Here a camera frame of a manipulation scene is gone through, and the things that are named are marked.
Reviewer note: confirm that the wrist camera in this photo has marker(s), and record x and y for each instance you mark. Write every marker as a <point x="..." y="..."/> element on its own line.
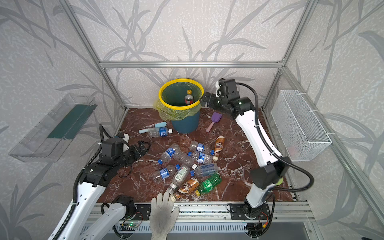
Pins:
<point x="113" y="147"/>
<point x="227" y="89"/>

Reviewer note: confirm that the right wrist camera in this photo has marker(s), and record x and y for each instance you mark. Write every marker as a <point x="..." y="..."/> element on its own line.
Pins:
<point x="227" y="89"/>

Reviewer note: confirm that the small clear bottle blue label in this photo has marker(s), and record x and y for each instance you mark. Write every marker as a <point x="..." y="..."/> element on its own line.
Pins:
<point x="196" y="146"/>

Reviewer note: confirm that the white knit glove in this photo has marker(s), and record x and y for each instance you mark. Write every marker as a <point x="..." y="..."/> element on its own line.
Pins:
<point x="163" y="216"/>

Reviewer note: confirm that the teal bin with yellow rim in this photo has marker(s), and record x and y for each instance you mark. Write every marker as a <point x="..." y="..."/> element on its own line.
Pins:
<point x="173" y="93"/>

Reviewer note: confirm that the green soda bottle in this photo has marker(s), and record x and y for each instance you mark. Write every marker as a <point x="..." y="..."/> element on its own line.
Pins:
<point x="209" y="184"/>

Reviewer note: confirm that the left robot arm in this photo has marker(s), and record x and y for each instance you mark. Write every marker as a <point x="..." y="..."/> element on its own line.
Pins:
<point x="89" y="185"/>

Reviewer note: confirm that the purple toy shovel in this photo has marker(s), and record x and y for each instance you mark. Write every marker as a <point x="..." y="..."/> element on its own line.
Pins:
<point x="215" y="119"/>

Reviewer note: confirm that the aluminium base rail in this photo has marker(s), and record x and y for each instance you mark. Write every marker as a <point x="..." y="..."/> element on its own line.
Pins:
<point x="221" y="212"/>

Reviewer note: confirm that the white wire basket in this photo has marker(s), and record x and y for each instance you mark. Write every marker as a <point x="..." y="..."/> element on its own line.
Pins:
<point x="302" y="133"/>

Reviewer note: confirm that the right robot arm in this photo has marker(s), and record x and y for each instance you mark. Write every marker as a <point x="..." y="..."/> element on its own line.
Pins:
<point x="272" y="165"/>

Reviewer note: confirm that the clear bottle blue label white cap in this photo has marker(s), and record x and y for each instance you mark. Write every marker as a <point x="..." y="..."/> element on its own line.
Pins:
<point x="159" y="132"/>

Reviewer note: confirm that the square clear bottle green label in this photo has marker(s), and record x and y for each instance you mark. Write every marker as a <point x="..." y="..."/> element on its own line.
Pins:
<point x="178" y="179"/>

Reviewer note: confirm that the green circuit board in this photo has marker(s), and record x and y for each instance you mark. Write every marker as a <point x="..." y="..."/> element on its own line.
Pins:
<point x="129" y="227"/>

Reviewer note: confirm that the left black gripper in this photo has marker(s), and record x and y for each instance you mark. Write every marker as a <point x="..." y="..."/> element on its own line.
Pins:
<point x="135" y="150"/>

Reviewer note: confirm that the crushed clear bottle blue label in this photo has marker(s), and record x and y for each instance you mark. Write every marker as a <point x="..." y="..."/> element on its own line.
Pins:
<point x="201" y="158"/>

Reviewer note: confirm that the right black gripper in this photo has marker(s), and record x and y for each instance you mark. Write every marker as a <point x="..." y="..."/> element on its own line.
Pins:
<point x="210" y="100"/>

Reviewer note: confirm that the clear ribbed bottle white cap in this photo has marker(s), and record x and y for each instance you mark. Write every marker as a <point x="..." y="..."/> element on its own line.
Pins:
<point x="184" y="159"/>

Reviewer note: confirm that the yellow plastic bin liner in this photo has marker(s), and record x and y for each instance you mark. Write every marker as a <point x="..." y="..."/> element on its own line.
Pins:
<point x="173" y="113"/>

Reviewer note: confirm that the brown drink bottle white cap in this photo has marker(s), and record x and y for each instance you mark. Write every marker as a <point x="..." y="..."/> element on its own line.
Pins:
<point x="219" y="145"/>

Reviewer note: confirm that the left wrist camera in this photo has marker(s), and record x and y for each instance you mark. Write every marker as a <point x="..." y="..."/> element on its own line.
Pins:
<point x="113" y="147"/>

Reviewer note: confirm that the clear bottle red label yellow cap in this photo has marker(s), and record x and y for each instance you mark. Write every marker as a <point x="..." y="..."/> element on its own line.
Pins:
<point x="189" y="99"/>

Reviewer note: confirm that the brown tea bottle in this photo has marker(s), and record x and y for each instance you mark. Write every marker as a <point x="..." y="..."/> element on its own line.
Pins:
<point x="188" y="187"/>

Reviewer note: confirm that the clear plastic shelf tray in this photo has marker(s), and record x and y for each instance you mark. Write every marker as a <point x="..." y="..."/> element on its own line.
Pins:
<point x="50" y="138"/>

